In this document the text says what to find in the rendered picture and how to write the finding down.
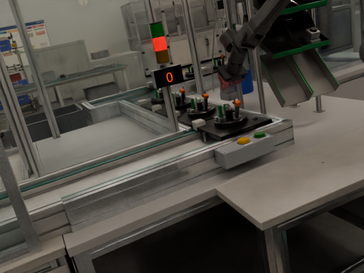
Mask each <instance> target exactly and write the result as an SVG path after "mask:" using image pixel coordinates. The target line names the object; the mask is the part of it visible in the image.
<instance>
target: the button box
mask: <svg viewBox="0 0 364 273"><path fill-rule="evenodd" d="M247 138H249V142H248V143H245V144H239V143H238V141H235V142H232V143H230V144H227V145H225V146H222V147H219V148H216V149H214V153H215V157H216V163H217V165H219V166H221V167H223V168H225V169H227V170H228V169H230V168H232V167H235V166H237V165H240V164H242V163H245V162H247V161H250V160H252V159H255V158H258V157H260V156H263V155H265V154H268V153H270V152H273V151H274V150H275V145H274V136H273V135H270V134H266V133H265V136H264V137H261V138H255V137H254V135H252V136H249V137H247Z"/></svg>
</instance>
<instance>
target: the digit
mask: <svg viewBox="0 0 364 273"><path fill-rule="evenodd" d="M162 73H163V76H164V81H165V85H169V84H172V83H176V78H175V75H174V70H173V68H170V69H166V70H163V71H162Z"/></svg>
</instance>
